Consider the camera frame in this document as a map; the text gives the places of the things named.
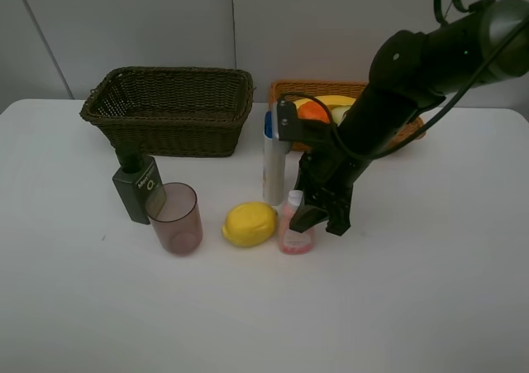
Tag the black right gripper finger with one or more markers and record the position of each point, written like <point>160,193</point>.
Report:
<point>306,211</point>
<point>338,209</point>

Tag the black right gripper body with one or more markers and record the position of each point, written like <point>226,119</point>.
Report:
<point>331,164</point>

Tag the pink bottle white cap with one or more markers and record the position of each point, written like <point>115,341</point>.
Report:
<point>289,241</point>

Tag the orange tangerine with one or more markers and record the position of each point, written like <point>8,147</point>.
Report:
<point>313,111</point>

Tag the yellow banana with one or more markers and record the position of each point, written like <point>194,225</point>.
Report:
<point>331,101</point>

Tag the halved avocado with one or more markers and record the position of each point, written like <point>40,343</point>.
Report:
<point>339,113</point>

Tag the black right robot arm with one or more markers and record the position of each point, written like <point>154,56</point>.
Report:
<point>411,73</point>

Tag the yellow lemon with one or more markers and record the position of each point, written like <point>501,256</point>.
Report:
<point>250,224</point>

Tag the white bottle blue cap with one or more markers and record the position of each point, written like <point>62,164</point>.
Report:
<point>275,152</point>

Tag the orange wicker basket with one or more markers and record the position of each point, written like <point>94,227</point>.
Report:
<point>320,88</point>

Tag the translucent pink plastic cup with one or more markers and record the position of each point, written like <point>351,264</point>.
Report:
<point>174,214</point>

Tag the dark brown wicker basket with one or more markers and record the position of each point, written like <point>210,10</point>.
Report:
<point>172,111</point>

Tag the dark green pump bottle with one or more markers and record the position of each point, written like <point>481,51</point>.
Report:
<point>137,177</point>

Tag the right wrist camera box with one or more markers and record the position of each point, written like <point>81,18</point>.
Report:
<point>296,133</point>

